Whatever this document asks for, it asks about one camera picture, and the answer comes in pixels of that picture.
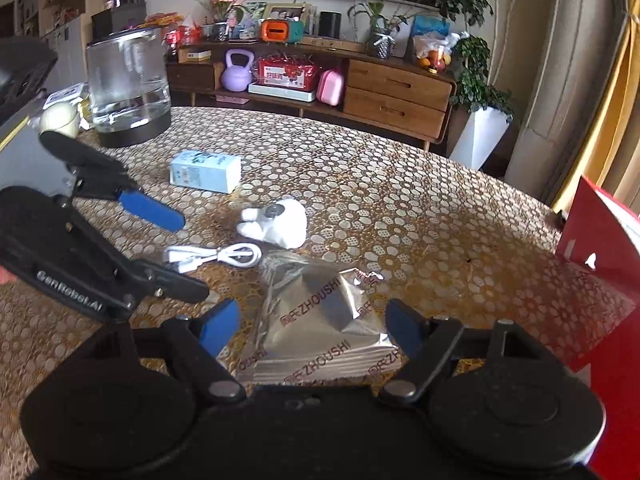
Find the glass electric kettle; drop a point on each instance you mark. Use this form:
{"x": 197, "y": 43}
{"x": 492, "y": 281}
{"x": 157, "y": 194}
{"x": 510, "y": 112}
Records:
{"x": 127, "y": 90}

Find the white tall planter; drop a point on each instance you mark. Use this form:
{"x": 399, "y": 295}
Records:
{"x": 482, "y": 135}

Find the flat white box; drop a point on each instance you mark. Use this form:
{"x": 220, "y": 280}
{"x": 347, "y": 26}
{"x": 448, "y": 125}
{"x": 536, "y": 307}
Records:
{"x": 282, "y": 94}

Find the floor standing air conditioner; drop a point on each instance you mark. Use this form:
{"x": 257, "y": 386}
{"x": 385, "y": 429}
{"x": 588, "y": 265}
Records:
{"x": 560, "y": 85}

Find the pink flower plant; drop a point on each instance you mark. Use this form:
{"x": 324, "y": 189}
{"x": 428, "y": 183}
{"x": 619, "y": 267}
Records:
{"x": 220, "y": 10}

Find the pale green lidded cup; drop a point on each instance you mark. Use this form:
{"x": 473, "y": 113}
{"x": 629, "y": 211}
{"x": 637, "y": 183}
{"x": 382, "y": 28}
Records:
{"x": 59, "y": 119}

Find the black cylinder speaker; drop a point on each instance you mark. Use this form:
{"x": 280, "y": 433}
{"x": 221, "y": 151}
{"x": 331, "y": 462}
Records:
{"x": 330, "y": 24}

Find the photo frame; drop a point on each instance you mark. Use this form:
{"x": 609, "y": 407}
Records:
{"x": 284, "y": 12}

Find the leafy green plant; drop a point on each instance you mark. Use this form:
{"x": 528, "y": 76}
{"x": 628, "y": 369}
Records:
{"x": 475, "y": 75}

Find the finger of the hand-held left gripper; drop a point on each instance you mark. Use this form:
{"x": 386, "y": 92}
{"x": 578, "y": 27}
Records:
{"x": 150, "y": 212}
{"x": 175, "y": 287}

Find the grassy plant in patterned pot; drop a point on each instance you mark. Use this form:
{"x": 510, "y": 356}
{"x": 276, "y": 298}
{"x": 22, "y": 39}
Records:
{"x": 381, "y": 40}

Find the orange curtain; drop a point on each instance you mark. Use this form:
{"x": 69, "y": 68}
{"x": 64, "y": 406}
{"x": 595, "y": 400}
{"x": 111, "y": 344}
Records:
{"x": 605, "y": 125}

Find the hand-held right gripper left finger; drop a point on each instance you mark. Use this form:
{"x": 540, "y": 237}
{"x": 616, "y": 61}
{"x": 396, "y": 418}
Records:
{"x": 220, "y": 329}

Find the pink small case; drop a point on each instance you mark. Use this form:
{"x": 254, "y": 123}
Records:
{"x": 330, "y": 87}

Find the orange radio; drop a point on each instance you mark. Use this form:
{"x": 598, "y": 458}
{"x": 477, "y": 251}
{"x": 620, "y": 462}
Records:
{"x": 280, "y": 31}

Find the small white device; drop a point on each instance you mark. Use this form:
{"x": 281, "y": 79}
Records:
{"x": 275, "y": 222}

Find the wooden television cabinet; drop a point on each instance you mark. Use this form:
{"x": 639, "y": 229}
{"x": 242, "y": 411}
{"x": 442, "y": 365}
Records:
{"x": 395, "y": 95}

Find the light blue milk carton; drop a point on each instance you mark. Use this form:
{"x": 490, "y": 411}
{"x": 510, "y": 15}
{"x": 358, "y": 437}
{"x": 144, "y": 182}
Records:
{"x": 205, "y": 172}

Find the plastic bag of oranges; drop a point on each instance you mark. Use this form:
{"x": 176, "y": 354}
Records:
{"x": 440, "y": 50}

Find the purple kettlebell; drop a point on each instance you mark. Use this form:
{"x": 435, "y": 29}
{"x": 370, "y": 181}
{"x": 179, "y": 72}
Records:
{"x": 236, "y": 74}

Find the black coffee machine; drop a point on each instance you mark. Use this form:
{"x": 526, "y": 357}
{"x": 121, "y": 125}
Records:
{"x": 120, "y": 5}

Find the silver foil packet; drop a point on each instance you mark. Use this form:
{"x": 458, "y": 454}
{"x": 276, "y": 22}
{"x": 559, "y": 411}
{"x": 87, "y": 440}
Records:
{"x": 320, "y": 320}

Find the red cardboard shoe box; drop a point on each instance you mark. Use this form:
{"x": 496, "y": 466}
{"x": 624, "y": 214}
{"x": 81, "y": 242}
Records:
{"x": 617, "y": 385}

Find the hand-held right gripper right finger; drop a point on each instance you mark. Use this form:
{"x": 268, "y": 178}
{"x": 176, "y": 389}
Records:
{"x": 403, "y": 327}

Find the red gift box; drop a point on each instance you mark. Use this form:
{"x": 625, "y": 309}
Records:
{"x": 289, "y": 74}

